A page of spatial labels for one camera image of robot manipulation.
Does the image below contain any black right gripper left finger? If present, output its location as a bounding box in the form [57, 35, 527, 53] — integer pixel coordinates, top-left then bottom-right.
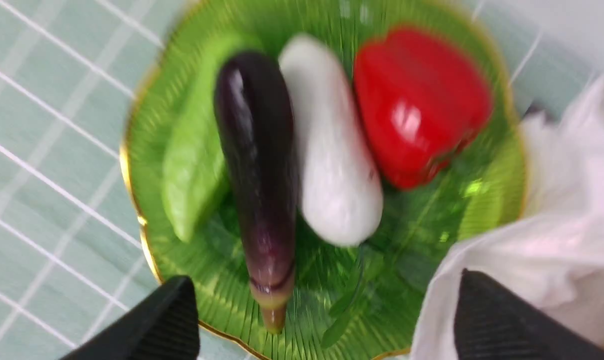
[63, 275, 201, 360]

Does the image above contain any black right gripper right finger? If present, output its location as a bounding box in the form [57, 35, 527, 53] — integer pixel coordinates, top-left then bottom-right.
[453, 269, 604, 360]

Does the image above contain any purple eggplant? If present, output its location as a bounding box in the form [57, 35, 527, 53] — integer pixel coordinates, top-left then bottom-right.
[214, 50, 299, 334]

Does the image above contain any white cloth tote bag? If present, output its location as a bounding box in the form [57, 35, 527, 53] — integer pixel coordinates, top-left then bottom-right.
[408, 75, 604, 360]

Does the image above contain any green checked tablecloth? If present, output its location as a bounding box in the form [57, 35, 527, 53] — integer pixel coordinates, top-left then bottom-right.
[0, 0, 602, 360]

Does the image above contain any green leaf-shaped glass plate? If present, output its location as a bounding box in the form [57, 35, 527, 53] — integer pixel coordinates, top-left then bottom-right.
[120, 0, 527, 360]

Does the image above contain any light green cucumber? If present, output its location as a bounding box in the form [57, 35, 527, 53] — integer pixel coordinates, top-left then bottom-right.
[162, 32, 263, 243]

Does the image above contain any white eggplant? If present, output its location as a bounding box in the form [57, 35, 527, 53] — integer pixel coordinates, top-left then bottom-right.
[279, 33, 383, 248]

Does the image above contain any red bell pepper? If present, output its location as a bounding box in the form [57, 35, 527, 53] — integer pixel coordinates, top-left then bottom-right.
[353, 26, 493, 191]

